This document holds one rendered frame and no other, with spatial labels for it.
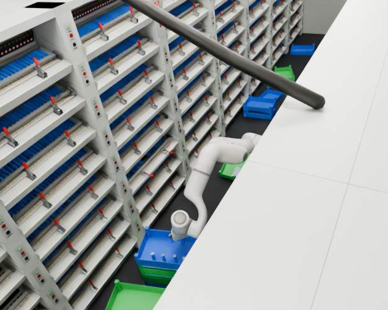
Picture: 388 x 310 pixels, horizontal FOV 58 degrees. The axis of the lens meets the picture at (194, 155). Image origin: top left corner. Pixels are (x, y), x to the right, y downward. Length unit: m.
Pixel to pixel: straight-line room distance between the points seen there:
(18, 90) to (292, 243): 1.43
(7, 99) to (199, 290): 1.37
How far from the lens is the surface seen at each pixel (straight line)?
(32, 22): 1.68
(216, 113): 3.31
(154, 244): 2.04
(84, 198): 2.13
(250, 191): 0.47
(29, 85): 1.70
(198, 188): 1.66
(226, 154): 1.74
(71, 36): 1.80
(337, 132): 0.58
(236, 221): 0.44
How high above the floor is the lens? 2.06
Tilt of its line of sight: 38 degrees down
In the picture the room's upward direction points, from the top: 9 degrees counter-clockwise
